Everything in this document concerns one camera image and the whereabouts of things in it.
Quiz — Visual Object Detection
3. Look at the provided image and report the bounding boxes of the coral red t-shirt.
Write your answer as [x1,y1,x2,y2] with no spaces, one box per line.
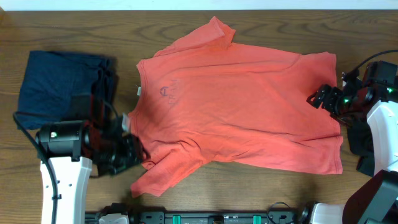
[129,18,343,196]

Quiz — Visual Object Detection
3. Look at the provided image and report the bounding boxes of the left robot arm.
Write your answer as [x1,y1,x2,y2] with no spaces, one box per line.
[35,95,142,223]

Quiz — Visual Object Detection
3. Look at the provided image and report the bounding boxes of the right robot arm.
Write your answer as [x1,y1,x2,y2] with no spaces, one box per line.
[301,61,397,223]

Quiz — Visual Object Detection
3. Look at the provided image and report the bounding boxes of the black garment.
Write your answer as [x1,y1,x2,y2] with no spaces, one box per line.
[347,121,375,177]

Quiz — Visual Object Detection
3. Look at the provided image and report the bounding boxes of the folded navy blue garment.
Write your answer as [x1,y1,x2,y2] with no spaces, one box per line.
[18,50,115,129]

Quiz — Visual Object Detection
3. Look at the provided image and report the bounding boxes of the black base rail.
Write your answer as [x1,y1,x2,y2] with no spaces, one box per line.
[83,202,311,224]

